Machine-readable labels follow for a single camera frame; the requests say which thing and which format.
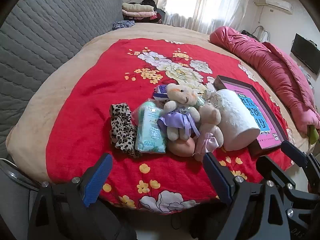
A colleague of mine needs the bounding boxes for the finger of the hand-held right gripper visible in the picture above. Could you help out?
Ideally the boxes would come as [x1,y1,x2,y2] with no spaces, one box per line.
[256,155,297,184]
[281,141,309,169]

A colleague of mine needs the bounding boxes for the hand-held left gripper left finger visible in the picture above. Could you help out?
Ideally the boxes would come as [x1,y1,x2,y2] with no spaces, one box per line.
[27,152,114,240]

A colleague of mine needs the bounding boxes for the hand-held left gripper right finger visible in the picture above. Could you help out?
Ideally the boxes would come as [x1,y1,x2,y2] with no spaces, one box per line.
[202,152,292,240]

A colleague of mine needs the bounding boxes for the dark cardboard box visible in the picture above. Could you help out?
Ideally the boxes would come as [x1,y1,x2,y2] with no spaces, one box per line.
[213,75,290,157]

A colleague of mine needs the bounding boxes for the beige makeup sponge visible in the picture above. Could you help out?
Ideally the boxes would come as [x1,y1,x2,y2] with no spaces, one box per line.
[167,136,196,157]

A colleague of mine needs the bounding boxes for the white toilet paper roll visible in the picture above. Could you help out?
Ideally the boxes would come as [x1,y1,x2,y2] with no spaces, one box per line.
[216,89,261,152]

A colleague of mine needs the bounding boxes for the teddy bear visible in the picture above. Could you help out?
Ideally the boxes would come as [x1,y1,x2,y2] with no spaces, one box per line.
[157,83,202,141]
[193,104,224,162]

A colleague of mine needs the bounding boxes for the mint tissue packet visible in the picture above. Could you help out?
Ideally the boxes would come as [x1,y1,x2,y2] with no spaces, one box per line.
[132,100,168,154]

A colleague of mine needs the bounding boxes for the white floral scrunchie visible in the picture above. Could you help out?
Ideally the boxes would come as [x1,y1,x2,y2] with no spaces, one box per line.
[204,89,224,110]

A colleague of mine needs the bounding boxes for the white and purple packet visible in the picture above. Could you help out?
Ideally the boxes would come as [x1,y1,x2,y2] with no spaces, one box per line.
[153,84,170,102]

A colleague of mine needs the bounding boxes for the green cloth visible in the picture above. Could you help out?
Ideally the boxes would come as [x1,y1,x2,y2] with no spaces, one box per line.
[307,125,319,144]

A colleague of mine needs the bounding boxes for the leopard print scrunchie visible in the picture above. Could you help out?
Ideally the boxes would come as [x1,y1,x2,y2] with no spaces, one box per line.
[109,102,142,158]

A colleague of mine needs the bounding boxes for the red floral blanket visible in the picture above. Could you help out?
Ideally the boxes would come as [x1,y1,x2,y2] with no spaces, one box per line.
[46,38,297,215]

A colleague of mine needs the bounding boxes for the pink quilt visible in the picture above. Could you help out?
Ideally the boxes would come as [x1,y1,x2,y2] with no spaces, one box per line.
[209,26,320,138]

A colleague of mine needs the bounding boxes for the black flat television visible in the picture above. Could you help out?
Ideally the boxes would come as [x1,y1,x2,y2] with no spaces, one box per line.
[290,33,320,75]

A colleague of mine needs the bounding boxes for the beige bed sheet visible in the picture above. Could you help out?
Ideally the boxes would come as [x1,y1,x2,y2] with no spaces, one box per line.
[5,23,315,183]

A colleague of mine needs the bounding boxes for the white air conditioner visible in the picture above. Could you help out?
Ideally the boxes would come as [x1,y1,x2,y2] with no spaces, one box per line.
[265,0,293,15]

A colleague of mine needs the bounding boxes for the grey quilted headboard cover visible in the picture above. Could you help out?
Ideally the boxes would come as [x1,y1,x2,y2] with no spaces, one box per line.
[0,0,125,160]

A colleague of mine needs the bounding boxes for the blue patterned cloth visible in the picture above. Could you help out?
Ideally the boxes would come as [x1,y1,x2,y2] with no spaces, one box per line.
[112,20,136,31]

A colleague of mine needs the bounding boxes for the white sheer curtain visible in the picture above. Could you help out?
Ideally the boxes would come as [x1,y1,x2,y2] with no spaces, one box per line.
[156,0,253,34]

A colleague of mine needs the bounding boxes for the pink folded blanket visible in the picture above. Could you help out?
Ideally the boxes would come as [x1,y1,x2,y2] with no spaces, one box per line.
[124,10,155,18]

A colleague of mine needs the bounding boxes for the dark patterned folded clothes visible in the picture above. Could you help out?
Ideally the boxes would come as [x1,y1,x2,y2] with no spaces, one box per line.
[125,9,165,25]

